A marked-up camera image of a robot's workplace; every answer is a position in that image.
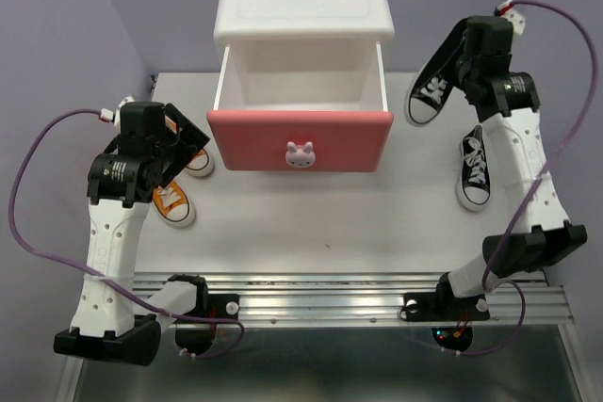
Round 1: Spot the black sneaker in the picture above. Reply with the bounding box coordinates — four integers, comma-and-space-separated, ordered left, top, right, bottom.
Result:
404, 18, 467, 127
456, 124, 491, 212

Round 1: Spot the pink bunny knob top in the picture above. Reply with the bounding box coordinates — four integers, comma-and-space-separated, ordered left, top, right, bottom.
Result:
285, 141, 316, 169

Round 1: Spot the dark pink top drawer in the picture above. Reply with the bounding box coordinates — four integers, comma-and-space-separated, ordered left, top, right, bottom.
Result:
206, 40, 394, 172

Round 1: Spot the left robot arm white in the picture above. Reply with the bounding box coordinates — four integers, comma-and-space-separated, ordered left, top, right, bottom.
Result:
54, 102, 210, 366

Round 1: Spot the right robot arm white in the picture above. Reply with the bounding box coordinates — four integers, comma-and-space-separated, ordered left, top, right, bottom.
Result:
433, 16, 587, 317

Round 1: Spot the orange sneaker rear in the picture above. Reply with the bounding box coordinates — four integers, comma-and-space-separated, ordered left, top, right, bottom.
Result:
185, 150, 214, 178

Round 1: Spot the orange sneaker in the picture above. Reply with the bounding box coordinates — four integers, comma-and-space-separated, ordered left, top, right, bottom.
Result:
153, 180, 196, 229
185, 150, 214, 178

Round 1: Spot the orange sneaker front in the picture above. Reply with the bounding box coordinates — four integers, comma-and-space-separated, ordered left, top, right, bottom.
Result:
153, 180, 196, 229

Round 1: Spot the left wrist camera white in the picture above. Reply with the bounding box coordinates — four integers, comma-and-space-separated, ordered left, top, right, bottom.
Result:
117, 96, 135, 110

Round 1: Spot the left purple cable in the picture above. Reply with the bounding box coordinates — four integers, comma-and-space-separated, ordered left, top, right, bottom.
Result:
8, 107, 246, 361

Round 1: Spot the purple cable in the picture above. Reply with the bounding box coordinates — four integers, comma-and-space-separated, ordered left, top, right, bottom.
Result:
8, 107, 246, 361
405, 0, 595, 357

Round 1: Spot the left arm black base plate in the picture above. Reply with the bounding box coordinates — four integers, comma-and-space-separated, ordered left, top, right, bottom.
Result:
158, 293, 245, 361

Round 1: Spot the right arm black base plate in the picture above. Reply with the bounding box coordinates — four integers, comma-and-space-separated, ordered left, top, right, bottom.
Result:
399, 291, 490, 353

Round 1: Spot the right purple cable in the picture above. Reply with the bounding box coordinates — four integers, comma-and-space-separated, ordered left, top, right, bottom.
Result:
405, 0, 595, 357

